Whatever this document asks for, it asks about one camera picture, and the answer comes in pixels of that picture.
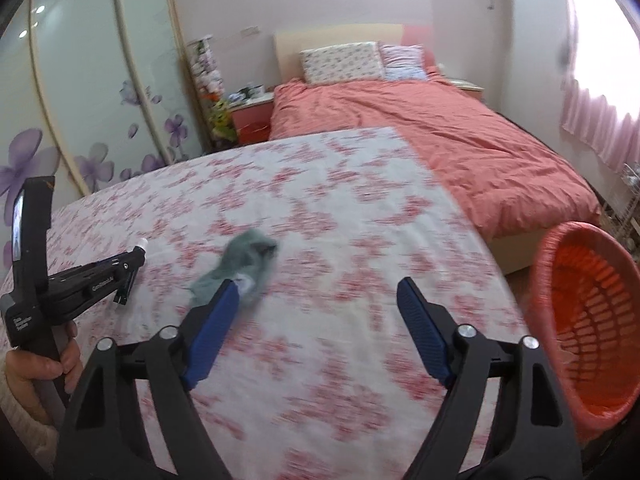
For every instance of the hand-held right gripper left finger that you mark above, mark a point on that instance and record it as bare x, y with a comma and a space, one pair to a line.
215, 325

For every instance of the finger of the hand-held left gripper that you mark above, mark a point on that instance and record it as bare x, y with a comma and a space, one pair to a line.
131, 275

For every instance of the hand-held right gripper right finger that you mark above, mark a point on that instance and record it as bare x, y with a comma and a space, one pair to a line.
425, 325

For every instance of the grey-green cloth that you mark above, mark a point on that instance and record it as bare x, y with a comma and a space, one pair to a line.
240, 255

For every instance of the orange basket with pink liner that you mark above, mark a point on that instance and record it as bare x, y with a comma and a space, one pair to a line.
590, 310

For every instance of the person's left forearm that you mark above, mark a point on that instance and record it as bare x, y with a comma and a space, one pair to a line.
25, 425

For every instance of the person's left hand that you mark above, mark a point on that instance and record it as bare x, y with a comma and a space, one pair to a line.
30, 365

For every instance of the pink nightstand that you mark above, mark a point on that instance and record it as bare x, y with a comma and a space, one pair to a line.
252, 125
467, 87

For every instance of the wardrobe with purple flower print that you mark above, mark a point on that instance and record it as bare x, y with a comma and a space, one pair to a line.
100, 60

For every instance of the plush toy display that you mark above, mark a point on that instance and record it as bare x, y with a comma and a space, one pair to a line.
207, 70

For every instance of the pink striped pillow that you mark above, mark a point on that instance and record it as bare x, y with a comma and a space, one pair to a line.
405, 62

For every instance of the pink curtain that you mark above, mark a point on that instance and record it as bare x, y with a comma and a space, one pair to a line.
600, 120

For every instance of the white floral pillow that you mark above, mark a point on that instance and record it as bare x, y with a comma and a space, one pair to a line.
342, 62

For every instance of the bed with coral duvet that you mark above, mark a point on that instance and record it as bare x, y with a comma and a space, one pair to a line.
340, 37

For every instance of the white wall socket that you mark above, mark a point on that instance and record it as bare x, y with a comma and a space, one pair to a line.
251, 30

